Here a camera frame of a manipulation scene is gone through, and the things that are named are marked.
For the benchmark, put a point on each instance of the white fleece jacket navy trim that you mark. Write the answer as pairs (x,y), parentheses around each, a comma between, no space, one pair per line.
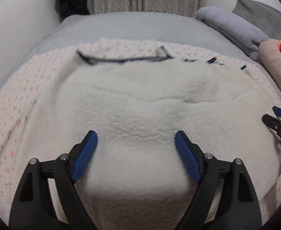
(136,179)

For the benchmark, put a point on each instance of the pink plush pillow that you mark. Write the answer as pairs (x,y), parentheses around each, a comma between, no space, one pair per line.
(270,57)

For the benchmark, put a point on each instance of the lavender folded blanket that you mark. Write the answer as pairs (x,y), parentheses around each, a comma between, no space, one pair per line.
(242,33)

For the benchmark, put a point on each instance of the grey textured pillow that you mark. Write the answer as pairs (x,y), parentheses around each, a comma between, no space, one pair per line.
(263,16)

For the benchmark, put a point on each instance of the cherry print cream sheet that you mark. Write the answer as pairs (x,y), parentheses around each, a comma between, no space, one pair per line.
(20,91)

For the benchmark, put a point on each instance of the light blue bed blanket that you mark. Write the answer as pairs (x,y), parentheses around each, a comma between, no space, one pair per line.
(22,38)

